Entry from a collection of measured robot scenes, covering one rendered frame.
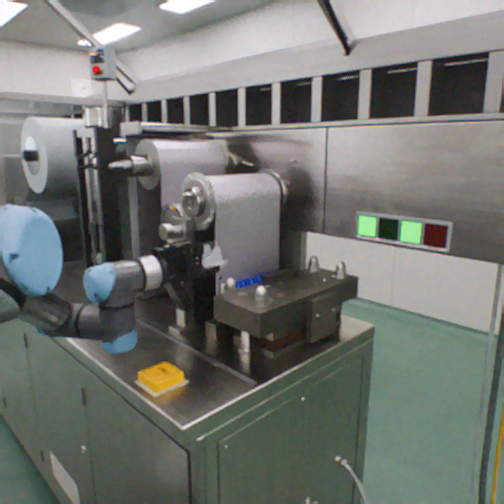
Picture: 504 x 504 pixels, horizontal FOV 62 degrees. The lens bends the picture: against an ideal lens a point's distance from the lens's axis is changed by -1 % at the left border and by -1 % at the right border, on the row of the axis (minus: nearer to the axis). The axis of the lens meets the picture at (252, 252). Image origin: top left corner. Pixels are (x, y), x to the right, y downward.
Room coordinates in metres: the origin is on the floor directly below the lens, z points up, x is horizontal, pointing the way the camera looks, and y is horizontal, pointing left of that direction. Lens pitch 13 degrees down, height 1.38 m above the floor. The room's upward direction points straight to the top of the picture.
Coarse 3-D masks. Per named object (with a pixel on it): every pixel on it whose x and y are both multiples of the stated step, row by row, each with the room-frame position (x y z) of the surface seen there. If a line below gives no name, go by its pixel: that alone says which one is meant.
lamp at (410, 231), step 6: (402, 222) 1.03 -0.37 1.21; (408, 222) 1.02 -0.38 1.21; (414, 222) 1.01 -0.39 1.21; (402, 228) 1.03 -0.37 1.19; (408, 228) 1.02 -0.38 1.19; (414, 228) 1.01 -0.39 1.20; (420, 228) 1.00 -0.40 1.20; (402, 234) 1.03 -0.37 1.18; (408, 234) 1.02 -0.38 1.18; (414, 234) 1.00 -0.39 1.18; (420, 234) 0.99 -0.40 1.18; (402, 240) 1.03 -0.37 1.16; (408, 240) 1.01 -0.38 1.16; (414, 240) 1.00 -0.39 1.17
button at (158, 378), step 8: (152, 368) 0.82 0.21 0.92; (160, 368) 0.82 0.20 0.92; (168, 368) 0.82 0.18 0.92; (176, 368) 0.83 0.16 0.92; (144, 376) 0.79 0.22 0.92; (152, 376) 0.79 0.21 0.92; (160, 376) 0.79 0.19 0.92; (168, 376) 0.79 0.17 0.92; (176, 376) 0.80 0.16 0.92; (144, 384) 0.79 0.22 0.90; (152, 384) 0.77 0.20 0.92; (160, 384) 0.77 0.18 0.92; (168, 384) 0.78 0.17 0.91; (176, 384) 0.80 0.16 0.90
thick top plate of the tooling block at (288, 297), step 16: (304, 272) 1.20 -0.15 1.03; (320, 272) 1.20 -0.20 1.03; (240, 288) 1.05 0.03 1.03; (256, 288) 1.05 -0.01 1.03; (272, 288) 1.05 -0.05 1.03; (288, 288) 1.05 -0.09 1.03; (304, 288) 1.06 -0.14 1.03; (320, 288) 1.05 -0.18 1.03; (336, 288) 1.08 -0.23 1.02; (352, 288) 1.13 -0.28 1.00; (224, 304) 0.96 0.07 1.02; (240, 304) 0.93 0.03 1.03; (272, 304) 0.93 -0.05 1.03; (288, 304) 0.94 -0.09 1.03; (304, 304) 0.98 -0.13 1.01; (336, 304) 1.08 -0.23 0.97; (224, 320) 0.96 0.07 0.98; (240, 320) 0.92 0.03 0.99; (256, 320) 0.88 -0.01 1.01; (272, 320) 0.90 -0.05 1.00; (288, 320) 0.94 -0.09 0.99; (256, 336) 0.88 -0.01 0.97
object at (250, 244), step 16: (224, 224) 1.07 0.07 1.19; (240, 224) 1.11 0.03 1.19; (256, 224) 1.15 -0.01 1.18; (272, 224) 1.19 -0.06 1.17; (224, 240) 1.07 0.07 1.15; (240, 240) 1.10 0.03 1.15; (256, 240) 1.15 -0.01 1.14; (272, 240) 1.19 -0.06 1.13; (224, 256) 1.06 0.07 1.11; (240, 256) 1.10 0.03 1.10; (256, 256) 1.15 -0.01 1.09; (272, 256) 1.19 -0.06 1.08; (224, 272) 1.06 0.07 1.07; (240, 272) 1.10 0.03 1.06; (256, 272) 1.15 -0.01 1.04
